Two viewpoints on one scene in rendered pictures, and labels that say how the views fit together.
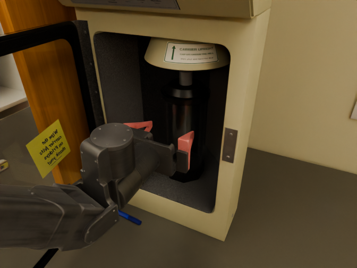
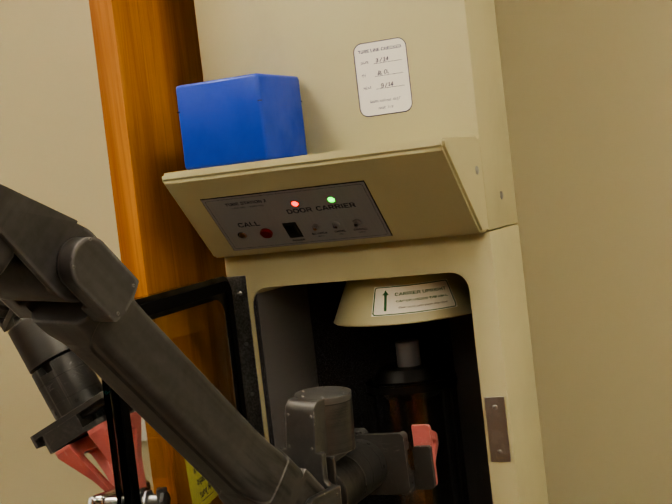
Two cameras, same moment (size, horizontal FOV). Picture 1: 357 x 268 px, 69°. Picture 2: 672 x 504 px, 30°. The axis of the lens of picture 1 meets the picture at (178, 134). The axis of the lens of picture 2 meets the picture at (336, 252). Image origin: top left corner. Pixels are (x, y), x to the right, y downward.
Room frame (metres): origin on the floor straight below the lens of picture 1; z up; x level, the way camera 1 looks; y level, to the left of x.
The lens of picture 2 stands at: (-0.93, 0.09, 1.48)
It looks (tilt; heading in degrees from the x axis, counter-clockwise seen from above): 3 degrees down; 359
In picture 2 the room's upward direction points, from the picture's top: 7 degrees counter-clockwise
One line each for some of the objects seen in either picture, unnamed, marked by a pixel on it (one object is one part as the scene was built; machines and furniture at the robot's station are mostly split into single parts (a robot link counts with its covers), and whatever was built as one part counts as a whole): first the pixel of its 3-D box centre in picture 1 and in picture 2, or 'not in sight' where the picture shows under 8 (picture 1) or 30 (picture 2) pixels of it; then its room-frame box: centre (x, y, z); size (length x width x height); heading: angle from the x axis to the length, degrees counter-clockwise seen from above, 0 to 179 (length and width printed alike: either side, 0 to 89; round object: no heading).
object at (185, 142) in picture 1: (177, 144); (410, 450); (0.41, 0.00, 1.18); 0.09 x 0.07 x 0.07; 154
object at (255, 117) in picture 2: not in sight; (242, 122); (0.43, 0.14, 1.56); 0.10 x 0.10 x 0.09; 64
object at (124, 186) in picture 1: (118, 182); (330, 481); (0.30, 0.09, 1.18); 0.07 x 0.06 x 0.07; 154
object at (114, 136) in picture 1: (96, 176); (305, 457); (0.28, 0.11, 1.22); 0.12 x 0.09 x 0.11; 143
